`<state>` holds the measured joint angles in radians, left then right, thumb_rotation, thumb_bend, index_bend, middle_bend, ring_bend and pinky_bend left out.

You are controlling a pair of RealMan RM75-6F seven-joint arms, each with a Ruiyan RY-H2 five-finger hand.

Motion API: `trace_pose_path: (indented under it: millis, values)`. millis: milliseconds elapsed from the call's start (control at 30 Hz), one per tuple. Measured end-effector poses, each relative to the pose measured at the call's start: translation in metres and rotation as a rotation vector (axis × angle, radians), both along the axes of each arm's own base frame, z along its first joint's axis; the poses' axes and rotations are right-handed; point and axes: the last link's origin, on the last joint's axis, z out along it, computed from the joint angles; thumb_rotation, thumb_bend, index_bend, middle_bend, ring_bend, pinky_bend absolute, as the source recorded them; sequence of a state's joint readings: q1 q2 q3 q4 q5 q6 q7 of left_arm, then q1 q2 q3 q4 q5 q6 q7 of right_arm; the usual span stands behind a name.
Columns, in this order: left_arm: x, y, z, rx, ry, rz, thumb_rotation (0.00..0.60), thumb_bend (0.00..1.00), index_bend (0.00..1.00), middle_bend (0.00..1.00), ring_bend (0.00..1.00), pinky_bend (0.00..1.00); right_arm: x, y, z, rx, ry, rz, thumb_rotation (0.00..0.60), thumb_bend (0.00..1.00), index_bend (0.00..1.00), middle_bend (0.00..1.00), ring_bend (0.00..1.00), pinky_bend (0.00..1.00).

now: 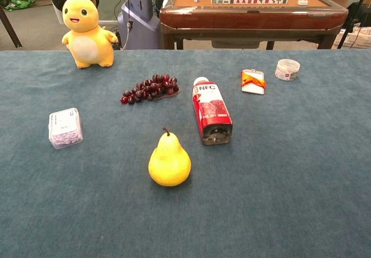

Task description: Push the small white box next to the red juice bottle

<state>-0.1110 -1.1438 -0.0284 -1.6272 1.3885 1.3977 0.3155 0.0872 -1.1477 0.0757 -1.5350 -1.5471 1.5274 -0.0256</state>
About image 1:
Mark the small clear plastic clip box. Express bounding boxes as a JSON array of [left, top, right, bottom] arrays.
[[48, 107, 84, 150]]

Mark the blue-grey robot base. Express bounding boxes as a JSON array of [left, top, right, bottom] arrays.
[[117, 0, 161, 50]]

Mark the red NFC juice bottle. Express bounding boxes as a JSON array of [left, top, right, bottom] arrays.
[[191, 77, 234, 146]]

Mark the dark red grape bunch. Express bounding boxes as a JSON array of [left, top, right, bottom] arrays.
[[120, 74, 180, 105]]

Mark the yellow pear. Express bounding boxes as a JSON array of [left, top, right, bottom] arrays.
[[148, 128, 192, 187]]

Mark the orange white snack packet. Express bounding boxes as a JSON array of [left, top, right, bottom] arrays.
[[241, 68, 267, 96]]

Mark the blue felt table cloth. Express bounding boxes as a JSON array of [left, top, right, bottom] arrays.
[[0, 49, 371, 258]]

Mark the round clear plastic container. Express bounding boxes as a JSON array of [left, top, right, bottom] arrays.
[[274, 59, 301, 82]]

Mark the brown mahjong table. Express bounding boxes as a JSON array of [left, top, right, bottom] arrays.
[[159, 0, 349, 50]]

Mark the yellow plush dinosaur toy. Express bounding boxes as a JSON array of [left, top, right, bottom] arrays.
[[61, 0, 119, 69]]

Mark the white plastic crate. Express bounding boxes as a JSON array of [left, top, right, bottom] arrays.
[[333, 27, 371, 50]]

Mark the dark slanted table leg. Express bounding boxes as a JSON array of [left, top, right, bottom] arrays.
[[0, 5, 23, 49]]

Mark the black tripod stand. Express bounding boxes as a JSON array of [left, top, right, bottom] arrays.
[[337, 0, 371, 49]]

